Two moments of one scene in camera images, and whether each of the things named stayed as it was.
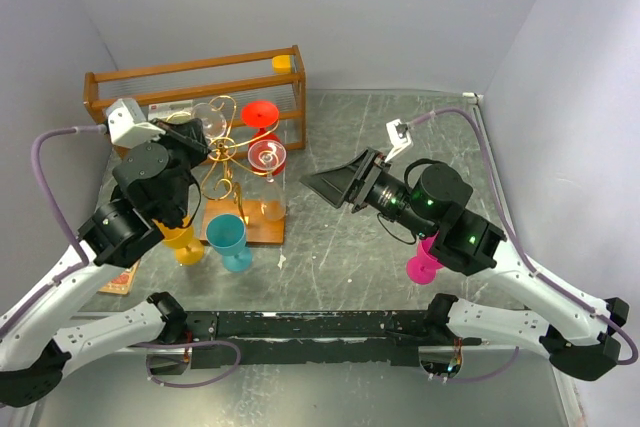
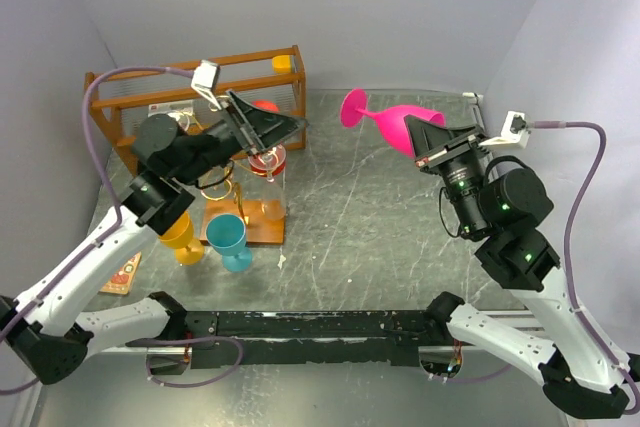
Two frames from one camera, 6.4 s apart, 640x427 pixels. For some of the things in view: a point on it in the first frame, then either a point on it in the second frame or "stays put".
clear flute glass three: [214, 122] -> [183, 117]
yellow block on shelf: [281, 63] stays put
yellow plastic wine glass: [189, 251] stays put
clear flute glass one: [273, 202] stays put
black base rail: [319, 338] stays put
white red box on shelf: [163, 110] stays put
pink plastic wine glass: [422, 267] -> [391, 120]
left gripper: [187, 133] -> [257, 127]
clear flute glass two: [267, 155] stays put
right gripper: [335, 183] -> [433, 144]
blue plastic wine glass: [226, 236] stays put
